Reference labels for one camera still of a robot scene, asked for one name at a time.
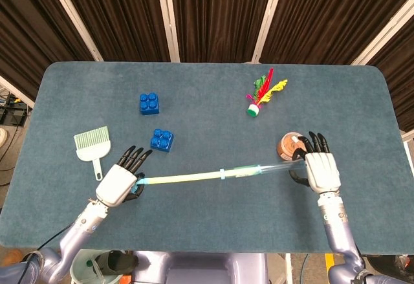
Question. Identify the long water pump toy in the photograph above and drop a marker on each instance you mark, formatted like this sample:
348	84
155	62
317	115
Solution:
194	177

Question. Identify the clear jar of rubber bands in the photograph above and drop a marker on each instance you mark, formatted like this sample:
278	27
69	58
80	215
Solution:
288	146

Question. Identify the left lavender robot arm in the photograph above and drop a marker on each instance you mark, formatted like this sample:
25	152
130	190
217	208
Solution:
81	229

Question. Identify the pale green hand brush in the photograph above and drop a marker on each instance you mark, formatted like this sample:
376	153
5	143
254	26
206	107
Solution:
92	148

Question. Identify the black floor equipment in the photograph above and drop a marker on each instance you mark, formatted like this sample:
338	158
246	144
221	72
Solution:
9	112

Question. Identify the brown pleated curtain panel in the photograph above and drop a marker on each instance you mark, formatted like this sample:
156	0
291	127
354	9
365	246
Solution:
401	80
119	12
330	12
32	38
220	12

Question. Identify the right lavender robot arm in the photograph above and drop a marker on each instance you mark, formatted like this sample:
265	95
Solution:
336	229

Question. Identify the lavender robot torso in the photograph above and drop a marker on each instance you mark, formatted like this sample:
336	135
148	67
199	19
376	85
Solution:
194	268

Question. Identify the blue four-stud building block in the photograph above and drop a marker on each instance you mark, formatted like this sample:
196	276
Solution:
149	104
161	141

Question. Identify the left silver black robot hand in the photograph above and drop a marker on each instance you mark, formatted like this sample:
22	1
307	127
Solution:
116	185

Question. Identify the pale green bucket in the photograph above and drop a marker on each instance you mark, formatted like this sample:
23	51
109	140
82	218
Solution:
81	271

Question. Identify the colourful feather shuttlecock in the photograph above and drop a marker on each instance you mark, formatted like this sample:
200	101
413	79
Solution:
253	110

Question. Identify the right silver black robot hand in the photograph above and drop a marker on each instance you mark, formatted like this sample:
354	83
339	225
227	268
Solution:
321	170

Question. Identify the blue felt table cover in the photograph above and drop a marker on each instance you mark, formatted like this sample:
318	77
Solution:
207	216

